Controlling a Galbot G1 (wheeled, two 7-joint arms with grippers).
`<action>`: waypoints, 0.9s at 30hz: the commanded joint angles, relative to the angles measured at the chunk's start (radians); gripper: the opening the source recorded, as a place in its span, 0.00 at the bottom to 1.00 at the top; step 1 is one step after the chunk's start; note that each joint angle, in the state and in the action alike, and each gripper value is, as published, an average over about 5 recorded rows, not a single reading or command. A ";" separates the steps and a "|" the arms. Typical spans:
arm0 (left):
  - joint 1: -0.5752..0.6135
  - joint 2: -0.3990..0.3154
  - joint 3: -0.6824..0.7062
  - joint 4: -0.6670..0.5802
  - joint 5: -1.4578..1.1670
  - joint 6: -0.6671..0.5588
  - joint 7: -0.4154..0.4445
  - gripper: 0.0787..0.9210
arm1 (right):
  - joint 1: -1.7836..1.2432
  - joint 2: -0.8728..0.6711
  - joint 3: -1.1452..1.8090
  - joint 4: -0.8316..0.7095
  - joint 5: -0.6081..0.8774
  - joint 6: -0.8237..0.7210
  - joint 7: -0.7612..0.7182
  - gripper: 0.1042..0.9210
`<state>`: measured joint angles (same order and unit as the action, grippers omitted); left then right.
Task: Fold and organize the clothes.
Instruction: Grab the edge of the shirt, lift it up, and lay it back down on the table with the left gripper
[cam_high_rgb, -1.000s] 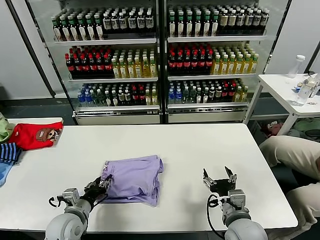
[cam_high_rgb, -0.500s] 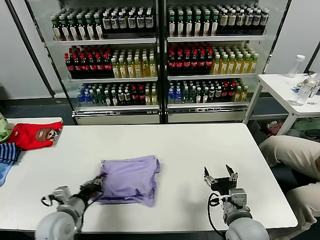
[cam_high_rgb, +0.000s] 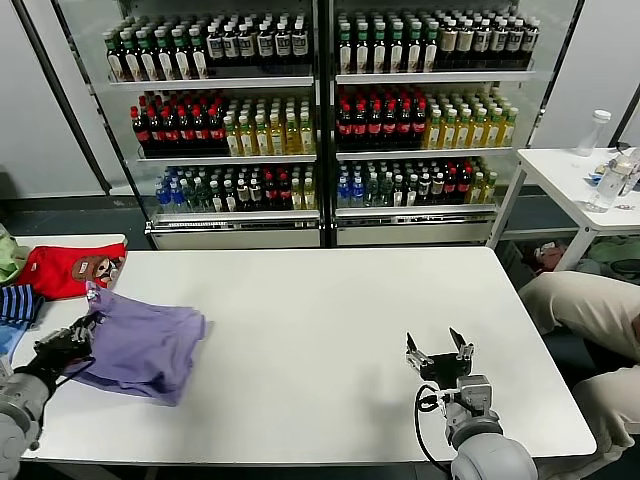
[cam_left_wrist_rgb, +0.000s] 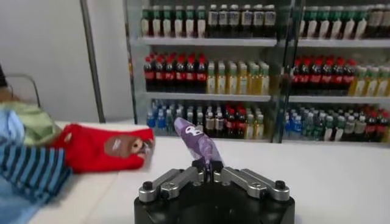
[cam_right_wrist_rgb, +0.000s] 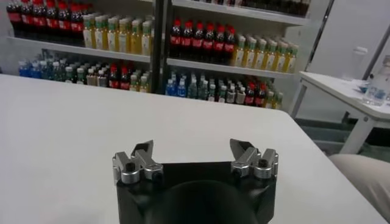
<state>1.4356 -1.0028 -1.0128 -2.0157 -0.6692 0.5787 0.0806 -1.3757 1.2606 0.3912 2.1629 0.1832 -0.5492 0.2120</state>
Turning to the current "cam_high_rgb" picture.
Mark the light green garment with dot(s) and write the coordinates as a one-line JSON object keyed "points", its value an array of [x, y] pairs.
{"points": [[7, 260]]}

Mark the small blue item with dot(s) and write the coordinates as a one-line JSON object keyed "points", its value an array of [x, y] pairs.
{"points": [[595, 176]]}

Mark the red cloth pile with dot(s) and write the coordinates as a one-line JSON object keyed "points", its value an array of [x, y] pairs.
{"points": [[550, 260]]}

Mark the green-cap yellow juice bottle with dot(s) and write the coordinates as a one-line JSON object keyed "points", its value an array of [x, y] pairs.
{"points": [[449, 134], [464, 134], [508, 134], [434, 134], [309, 197], [291, 140], [306, 140], [232, 140], [261, 140], [247, 140], [490, 192], [276, 140], [479, 134], [494, 134], [297, 197], [478, 192]]}

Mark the small beige device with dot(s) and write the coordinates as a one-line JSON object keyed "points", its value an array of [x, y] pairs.
{"points": [[627, 165]]}

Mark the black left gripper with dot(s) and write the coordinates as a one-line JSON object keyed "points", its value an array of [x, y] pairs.
{"points": [[62, 350]]}

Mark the tall clear white-cap bottle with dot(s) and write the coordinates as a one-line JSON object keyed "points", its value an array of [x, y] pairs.
{"points": [[591, 140]]}

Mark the lavender cartoon-print t-shirt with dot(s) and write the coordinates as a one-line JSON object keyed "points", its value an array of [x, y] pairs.
{"points": [[145, 345]]}

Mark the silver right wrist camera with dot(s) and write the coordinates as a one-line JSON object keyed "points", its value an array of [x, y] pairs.
{"points": [[475, 392]]}

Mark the clear plastic water bottle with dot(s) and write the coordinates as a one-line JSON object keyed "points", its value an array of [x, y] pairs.
{"points": [[606, 190]]}

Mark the blue water bottle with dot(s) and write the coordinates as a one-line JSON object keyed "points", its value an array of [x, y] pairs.
{"points": [[174, 197], [343, 192], [356, 192], [160, 197]]}

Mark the green cloth pile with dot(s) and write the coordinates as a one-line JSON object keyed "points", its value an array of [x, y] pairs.
{"points": [[615, 252]]}

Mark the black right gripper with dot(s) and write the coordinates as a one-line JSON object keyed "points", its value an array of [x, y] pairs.
{"points": [[445, 369]]}

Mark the beige-label dark drink bottle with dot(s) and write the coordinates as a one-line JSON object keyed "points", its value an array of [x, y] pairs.
{"points": [[464, 42], [481, 42], [447, 42], [514, 42], [498, 42], [530, 42]]}

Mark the navy striped garment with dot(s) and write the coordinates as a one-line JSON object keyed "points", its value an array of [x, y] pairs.
{"points": [[17, 305]]}

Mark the white side table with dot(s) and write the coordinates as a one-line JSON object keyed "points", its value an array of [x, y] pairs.
{"points": [[555, 175]]}

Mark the green-cap tea bottle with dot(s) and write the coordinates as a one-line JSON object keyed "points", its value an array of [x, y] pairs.
{"points": [[397, 57], [230, 197], [414, 57], [201, 62], [167, 62], [184, 62], [430, 57], [150, 62], [380, 57], [116, 62], [363, 57], [216, 197], [411, 192], [398, 192], [345, 57], [133, 62]]}

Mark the black slanted frame post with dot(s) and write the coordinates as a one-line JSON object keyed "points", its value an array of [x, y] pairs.
{"points": [[66, 100]]}

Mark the red bear-print garment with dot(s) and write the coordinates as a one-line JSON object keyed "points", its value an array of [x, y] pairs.
{"points": [[55, 272]]}

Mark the red-cap cola bottle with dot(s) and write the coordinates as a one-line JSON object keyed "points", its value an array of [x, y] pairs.
{"points": [[270, 197], [419, 127], [344, 127], [284, 197], [186, 132], [359, 127], [169, 132], [374, 127], [464, 192], [136, 132], [451, 192], [201, 132], [404, 127], [216, 132], [389, 127], [153, 132]]}

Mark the clear green water bottle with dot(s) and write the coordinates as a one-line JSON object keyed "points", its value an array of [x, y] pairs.
{"points": [[371, 192], [187, 197], [201, 197], [384, 192]]}

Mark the white-cap dark drink bottle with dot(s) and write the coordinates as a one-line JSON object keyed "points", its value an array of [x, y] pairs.
{"points": [[264, 49], [243, 197], [247, 49], [231, 49], [214, 49], [438, 192], [282, 49], [299, 49], [424, 192], [256, 197]]}

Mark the person in beige trousers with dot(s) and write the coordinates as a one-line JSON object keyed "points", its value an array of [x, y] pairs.
{"points": [[585, 305]]}

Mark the light blue garment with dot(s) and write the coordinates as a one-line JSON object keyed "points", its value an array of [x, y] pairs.
{"points": [[6, 345]]}

